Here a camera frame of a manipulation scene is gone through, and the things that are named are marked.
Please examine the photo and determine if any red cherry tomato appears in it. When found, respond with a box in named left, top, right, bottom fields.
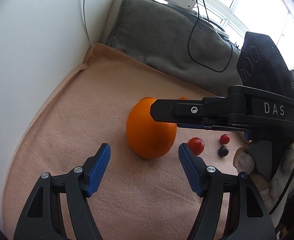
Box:
left=219, top=134, right=231, bottom=145
left=187, top=137, right=205, bottom=156

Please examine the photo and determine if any dark cherry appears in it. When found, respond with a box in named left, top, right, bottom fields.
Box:
left=218, top=145, right=229, bottom=158

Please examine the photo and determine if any white gloved right hand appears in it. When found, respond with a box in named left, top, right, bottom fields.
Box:
left=233, top=141, right=294, bottom=226

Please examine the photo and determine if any grey blanket on backrest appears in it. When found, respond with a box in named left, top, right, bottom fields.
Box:
left=107, top=0, right=242, bottom=96

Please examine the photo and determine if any peach seat cover cloth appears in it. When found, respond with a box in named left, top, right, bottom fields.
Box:
left=2, top=44, right=244, bottom=239

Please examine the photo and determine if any white sofa armrest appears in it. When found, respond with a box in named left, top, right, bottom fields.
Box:
left=0, top=0, right=113, bottom=227

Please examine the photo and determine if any white cable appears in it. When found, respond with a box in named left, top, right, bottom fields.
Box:
left=80, top=0, right=93, bottom=46

